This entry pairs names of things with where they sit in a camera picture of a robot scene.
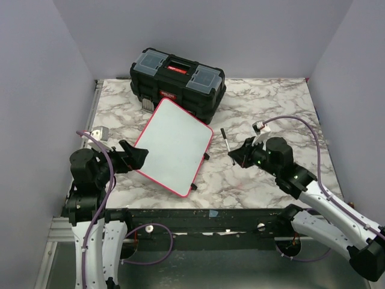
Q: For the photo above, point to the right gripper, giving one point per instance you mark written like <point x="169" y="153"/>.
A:
<point x="242" y="155"/>

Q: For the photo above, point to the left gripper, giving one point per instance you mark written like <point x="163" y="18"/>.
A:
<point x="135" y="158"/>

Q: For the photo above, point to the black and white marker pen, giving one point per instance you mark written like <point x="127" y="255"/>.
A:
<point x="227" y="144"/>

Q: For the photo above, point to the pink framed whiteboard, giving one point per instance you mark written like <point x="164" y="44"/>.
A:
<point x="177" y="143"/>

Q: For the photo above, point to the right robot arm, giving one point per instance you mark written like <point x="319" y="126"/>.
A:
<point x="346" y="231"/>

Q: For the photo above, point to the black plastic toolbox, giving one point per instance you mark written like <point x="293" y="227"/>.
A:
<point x="195" y="87"/>

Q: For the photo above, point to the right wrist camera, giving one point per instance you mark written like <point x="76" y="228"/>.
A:
<point x="262" y="132"/>

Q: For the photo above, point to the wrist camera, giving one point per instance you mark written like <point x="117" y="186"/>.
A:
<point x="96" y="138"/>
<point x="262" y="132"/>

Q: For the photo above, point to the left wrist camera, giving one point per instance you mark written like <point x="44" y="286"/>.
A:
<point x="96" y="138"/>

